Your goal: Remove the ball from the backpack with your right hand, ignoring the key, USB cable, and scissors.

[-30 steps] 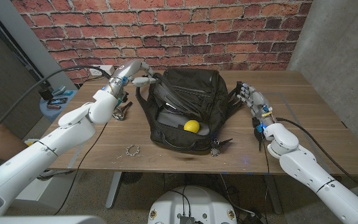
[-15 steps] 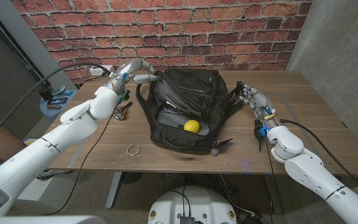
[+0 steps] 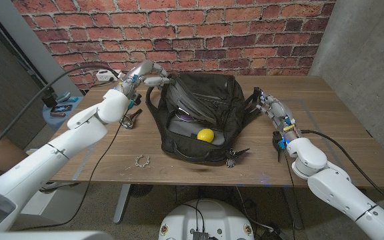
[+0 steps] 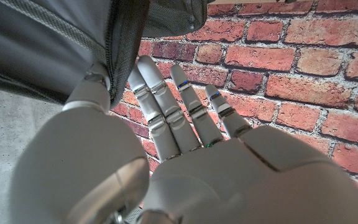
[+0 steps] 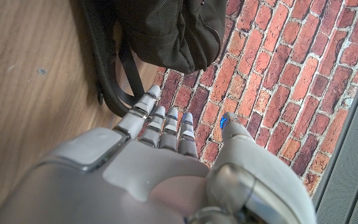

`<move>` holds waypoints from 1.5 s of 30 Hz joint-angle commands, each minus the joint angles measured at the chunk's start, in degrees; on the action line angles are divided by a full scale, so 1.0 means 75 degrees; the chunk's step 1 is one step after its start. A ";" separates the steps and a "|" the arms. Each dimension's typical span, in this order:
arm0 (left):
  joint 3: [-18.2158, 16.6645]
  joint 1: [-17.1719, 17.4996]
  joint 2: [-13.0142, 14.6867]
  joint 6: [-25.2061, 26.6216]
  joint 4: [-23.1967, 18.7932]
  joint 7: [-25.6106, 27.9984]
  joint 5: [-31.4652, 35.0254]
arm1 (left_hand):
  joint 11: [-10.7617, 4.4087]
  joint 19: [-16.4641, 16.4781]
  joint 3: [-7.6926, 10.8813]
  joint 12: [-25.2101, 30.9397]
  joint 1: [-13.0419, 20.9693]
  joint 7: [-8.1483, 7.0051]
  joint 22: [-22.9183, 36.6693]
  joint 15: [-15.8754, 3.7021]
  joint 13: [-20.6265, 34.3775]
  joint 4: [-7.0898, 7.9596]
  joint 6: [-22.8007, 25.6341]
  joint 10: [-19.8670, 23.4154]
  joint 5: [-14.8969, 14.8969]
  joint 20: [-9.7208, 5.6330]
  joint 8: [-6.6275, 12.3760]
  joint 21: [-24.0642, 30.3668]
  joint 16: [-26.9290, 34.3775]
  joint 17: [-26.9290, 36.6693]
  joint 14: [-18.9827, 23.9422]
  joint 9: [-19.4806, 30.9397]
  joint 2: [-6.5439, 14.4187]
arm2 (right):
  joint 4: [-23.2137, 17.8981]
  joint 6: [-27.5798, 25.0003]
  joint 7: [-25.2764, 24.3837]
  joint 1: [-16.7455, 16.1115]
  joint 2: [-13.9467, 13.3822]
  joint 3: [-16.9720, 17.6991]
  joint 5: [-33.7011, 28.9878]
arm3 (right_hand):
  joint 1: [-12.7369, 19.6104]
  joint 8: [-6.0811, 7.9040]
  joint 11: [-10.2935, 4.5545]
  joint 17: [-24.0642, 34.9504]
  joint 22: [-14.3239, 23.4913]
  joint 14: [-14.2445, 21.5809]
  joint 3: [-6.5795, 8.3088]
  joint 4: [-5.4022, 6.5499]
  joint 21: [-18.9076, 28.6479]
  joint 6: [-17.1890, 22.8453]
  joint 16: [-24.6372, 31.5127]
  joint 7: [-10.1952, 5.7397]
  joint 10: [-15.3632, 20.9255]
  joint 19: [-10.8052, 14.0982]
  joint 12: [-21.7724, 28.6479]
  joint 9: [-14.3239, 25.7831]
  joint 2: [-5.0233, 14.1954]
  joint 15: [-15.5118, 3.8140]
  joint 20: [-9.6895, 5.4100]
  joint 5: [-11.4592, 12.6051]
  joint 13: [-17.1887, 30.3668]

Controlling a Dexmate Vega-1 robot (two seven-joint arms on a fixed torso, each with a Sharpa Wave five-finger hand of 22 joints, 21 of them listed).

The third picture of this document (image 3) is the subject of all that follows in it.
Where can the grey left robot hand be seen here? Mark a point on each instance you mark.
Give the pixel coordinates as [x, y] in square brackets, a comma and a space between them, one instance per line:
[142, 71]

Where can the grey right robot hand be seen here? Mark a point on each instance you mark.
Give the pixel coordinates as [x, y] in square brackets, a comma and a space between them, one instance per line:
[278, 111]

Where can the black fabric backpack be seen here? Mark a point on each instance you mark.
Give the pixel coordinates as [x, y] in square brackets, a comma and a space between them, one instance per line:
[225, 100]

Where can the yellow dimpled ball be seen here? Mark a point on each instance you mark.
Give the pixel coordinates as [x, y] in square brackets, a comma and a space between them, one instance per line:
[205, 135]

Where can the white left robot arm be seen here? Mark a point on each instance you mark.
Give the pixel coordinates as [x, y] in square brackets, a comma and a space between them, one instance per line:
[78, 130]

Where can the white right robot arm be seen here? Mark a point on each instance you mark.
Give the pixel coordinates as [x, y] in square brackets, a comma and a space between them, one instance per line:
[332, 186]

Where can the white power strip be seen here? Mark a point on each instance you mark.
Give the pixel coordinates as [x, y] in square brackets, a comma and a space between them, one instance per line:
[103, 76]

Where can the purple printed disc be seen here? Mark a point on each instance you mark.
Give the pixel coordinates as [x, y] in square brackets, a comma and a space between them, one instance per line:
[186, 117]

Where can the small blue item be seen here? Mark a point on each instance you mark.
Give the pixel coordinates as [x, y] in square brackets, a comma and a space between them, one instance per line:
[73, 99]

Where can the red brick printed backdrop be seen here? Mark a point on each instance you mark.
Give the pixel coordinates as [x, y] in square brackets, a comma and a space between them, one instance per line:
[212, 33]

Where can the teal grey case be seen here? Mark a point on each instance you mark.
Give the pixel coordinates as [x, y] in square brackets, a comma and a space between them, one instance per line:
[63, 96]

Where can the black smartphone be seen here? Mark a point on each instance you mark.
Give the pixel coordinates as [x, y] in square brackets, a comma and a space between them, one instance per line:
[61, 108]

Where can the small red brown item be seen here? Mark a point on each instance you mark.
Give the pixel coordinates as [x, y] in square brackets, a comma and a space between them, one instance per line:
[57, 114]

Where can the blue round stool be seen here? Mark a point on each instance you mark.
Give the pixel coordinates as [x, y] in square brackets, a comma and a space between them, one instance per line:
[58, 121]

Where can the small black box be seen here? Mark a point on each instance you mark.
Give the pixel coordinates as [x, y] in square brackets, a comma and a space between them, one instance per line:
[49, 101]

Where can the grey table leg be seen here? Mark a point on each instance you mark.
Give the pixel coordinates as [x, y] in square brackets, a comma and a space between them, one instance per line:
[295, 216]

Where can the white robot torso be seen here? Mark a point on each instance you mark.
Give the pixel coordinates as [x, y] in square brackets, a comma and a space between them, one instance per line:
[205, 220]

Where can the white table leg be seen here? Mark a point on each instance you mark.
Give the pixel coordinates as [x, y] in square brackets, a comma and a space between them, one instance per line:
[122, 203]

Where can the person bare leg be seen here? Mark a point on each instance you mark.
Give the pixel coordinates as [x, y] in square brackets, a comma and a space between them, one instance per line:
[5, 156]

